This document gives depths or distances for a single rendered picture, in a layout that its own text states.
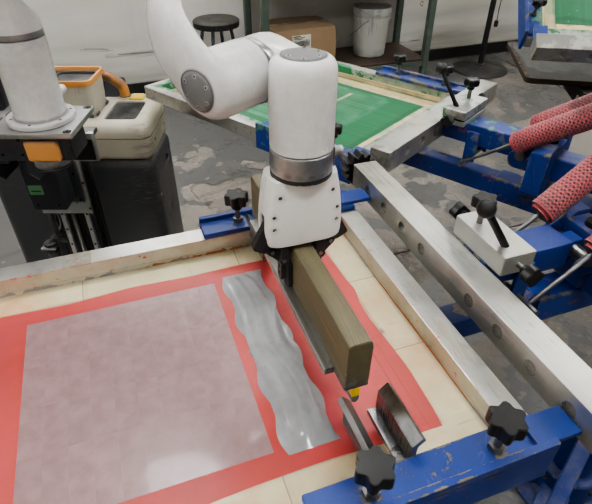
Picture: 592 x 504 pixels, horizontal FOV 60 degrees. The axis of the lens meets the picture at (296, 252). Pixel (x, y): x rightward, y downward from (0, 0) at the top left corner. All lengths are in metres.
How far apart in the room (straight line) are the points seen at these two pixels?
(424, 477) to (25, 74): 0.91
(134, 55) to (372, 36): 1.90
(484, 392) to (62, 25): 4.07
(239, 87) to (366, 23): 3.95
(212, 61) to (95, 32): 3.89
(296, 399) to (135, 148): 1.14
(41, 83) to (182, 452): 0.70
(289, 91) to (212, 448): 0.44
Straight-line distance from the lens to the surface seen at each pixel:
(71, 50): 4.47
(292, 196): 0.61
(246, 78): 0.57
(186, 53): 0.57
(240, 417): 0.71
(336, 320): 0.57
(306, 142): 0.57
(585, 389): 0.72
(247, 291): 0.87
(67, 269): 0.95
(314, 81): 0.54
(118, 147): 1.70
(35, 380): 0.83
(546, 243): 0.93
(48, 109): 1.10
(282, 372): 0.75
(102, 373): 0.80
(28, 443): 0.77
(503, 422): 0.62
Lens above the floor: 1.54
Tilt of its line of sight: 37 degrees down
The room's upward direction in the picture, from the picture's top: straight up
